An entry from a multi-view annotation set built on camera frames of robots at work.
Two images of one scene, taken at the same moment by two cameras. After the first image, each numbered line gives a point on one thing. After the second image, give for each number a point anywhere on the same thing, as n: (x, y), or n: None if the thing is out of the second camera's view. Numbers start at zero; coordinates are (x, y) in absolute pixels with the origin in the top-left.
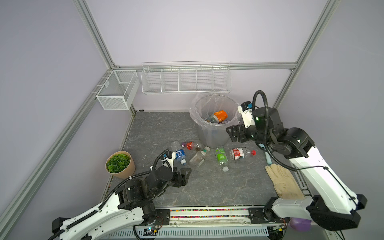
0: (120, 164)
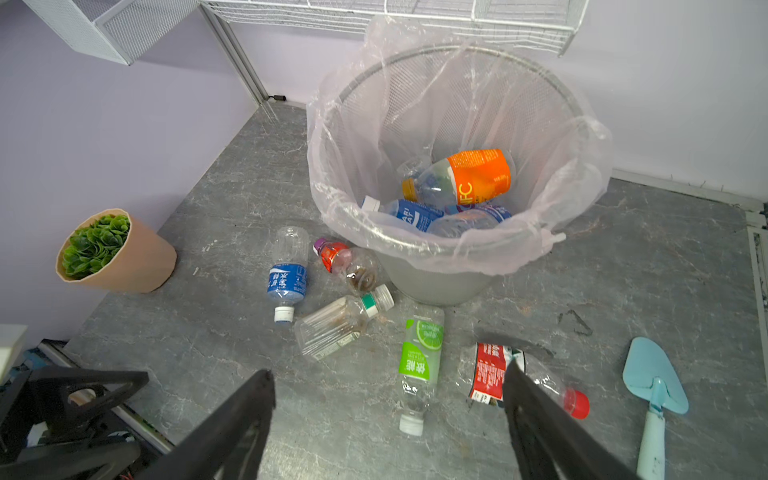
0: (111, 249)
